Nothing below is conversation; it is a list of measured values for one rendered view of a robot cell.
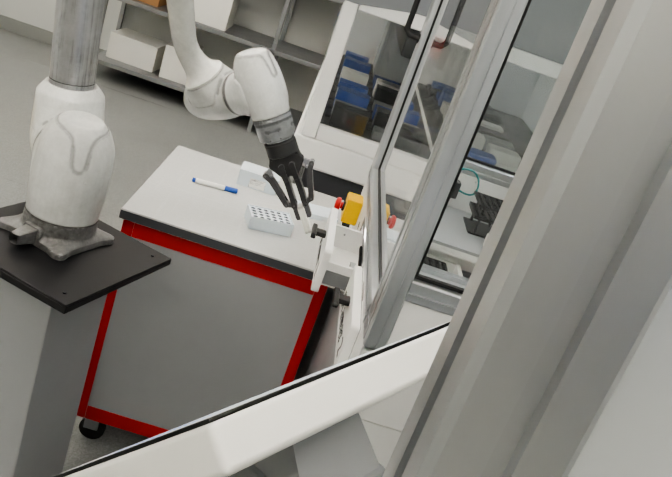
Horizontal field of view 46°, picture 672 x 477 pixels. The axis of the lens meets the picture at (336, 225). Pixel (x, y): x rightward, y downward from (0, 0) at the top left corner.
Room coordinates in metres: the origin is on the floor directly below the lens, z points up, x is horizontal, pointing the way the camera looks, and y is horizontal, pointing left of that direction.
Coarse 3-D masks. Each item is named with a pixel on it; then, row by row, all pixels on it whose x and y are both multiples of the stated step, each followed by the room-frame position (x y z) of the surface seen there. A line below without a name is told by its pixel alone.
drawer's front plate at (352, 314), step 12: (360, 276) 1.55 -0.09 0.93; (348, 288) 1.56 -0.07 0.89; (360, 288) 1.49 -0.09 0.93; (360, 300) 1.43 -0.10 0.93; (348, 312) 1.42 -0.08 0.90; (360, 312) 1.38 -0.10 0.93; (348, 324) 1.36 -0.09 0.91; (348, 336) 1.31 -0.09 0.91; (336, 348) 1.39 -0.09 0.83; (348, 348) 1.31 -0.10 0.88; (336, 360) 1.33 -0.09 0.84
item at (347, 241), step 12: (336, 228) 1.88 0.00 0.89; (348, 228) 1.89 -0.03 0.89; (336, 240) 1.88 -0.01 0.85; (348, 240) 1.89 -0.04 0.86; (360, 240) 1.89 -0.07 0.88; (336, 252) 1.85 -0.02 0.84; (348, 252) 1.88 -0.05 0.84; (336, 264) 1.64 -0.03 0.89; (348, 264) 1.80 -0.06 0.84; (324, 276) 1.64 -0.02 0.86; (336, 276) 1.64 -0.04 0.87; (348, 276) 1.65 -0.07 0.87
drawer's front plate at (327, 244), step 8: (336, 216) 1.85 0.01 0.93; (328, 224) 1.81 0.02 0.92; (328, 232) 1.73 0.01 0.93; (328, 240) 1.68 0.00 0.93; (328, 248) 1.63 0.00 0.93; (320, 256) 1.69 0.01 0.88; (328, 256) 1.62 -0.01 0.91; (320, 264) 1.62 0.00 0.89; (320, 272) 1.62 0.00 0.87; (312, 280) 1.67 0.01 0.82; (320, 280) 1.62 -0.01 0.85; (312, 288) 1.62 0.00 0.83
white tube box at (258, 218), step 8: (248, 208) 2.04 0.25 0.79; (256, 208) 2.06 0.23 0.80; (264, 208) 2.08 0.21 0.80; (248, 216) 2.01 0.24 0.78; (256, 216) 2.01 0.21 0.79; (264, 216) 2.02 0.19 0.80; (272, 216) 2.04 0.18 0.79; (280, 216) 2.07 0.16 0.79; (288, 216) 2.08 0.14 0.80; (248, 224) 1.99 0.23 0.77; (256, 224) 1.99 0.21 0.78; (264, 224) 2.00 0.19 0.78; (272, 224) 2.00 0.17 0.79; (280, 224) 2.01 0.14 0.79; (288, 224) 2.02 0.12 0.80; (272, 232) 2.01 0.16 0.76; (280, 232) 2.01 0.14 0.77; (288, 232) 2.02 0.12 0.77
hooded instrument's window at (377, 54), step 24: (336, 24) 2.77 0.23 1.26; (360, 24) 2.58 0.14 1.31; (384, 24) 2.59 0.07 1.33; (360, 48) 2.58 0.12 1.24; (384, 48) 2.59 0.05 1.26; (408, 48) 2.59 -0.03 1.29; (360, 72) 2.58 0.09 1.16; (384, 72) 2.59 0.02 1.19; (312, 96) 2.61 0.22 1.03; (336, 96) 2.58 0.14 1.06; (360, 96) 2.59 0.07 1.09; (384, 96) 2.59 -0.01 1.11; (336, 120) 2.58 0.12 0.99; (360, 120) 2.59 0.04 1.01; (384, 120) 2.59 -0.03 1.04
